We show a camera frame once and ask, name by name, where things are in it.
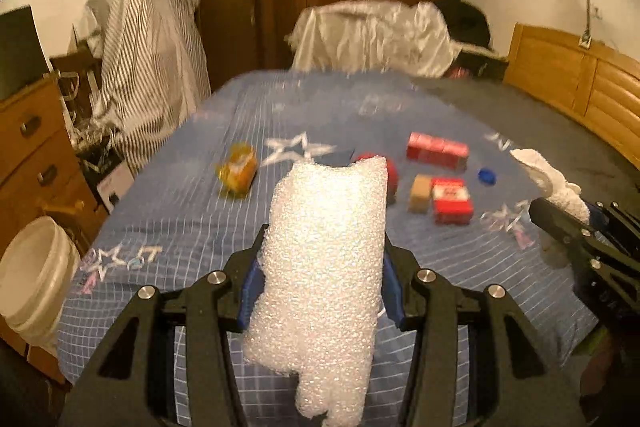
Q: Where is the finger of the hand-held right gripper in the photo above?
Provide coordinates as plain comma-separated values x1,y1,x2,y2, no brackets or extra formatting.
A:
587,201,640,258
529,197,640,333

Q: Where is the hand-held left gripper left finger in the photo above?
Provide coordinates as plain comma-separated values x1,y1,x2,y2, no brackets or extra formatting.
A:
59,222,271,427

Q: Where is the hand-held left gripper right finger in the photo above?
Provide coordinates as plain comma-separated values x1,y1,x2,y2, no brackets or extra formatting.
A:
381,232,586,427

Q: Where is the white tissue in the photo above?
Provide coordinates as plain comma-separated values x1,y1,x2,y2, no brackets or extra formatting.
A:
510,148,591,269

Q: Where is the white bubble wrap roll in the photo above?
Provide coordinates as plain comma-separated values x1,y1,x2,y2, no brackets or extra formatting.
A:
242,155,390,427

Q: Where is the white plastic bucket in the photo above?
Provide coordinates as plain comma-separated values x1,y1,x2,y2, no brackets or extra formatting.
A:
0,215,82,355

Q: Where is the small brown box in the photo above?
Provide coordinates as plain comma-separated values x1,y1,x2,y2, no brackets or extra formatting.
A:
407,173,433,214

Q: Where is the red and white box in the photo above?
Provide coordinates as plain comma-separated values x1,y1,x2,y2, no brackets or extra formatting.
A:
431,178,475,225

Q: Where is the grey blanket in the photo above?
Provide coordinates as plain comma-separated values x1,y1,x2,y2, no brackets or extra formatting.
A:
415,77,640,218

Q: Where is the blue checked star bedsheet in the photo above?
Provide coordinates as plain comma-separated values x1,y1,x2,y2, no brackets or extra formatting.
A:
57,69,601,427

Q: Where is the red round container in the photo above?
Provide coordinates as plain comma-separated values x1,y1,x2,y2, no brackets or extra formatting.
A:
352,152,401,204

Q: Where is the long red box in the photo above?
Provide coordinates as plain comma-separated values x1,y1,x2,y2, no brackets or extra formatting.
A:
406,132,471,171

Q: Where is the yellow snack packet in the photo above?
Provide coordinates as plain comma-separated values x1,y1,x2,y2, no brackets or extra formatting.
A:
215,143,259,198

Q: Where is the dark blue wrapper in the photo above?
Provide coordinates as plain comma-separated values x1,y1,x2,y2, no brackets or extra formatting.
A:
320,149,357,168

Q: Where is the wooden bed headboard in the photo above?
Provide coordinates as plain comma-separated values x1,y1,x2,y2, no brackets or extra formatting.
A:
502,23,640,168

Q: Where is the black and white carton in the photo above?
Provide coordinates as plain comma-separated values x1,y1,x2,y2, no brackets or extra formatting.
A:
95,162,135,212

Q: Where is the wooden chair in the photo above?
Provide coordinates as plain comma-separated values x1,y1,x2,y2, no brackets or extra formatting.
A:
41,199,86,220

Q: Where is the shiny white plastic cover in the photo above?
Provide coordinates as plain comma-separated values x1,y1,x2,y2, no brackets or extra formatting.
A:
286,0,463,80

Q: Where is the wooden chest of drawers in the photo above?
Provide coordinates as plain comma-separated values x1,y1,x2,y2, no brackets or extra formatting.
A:
0,74,110,385

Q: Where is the striped cloth cover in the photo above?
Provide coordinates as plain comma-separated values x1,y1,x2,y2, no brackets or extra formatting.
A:
75,0,213,175

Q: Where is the dark monitor screen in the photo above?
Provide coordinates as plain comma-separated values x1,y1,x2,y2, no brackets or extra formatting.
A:
0,6,52,102

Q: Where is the bundle of white cables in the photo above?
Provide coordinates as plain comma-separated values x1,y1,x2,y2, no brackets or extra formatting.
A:
56,69,126,162

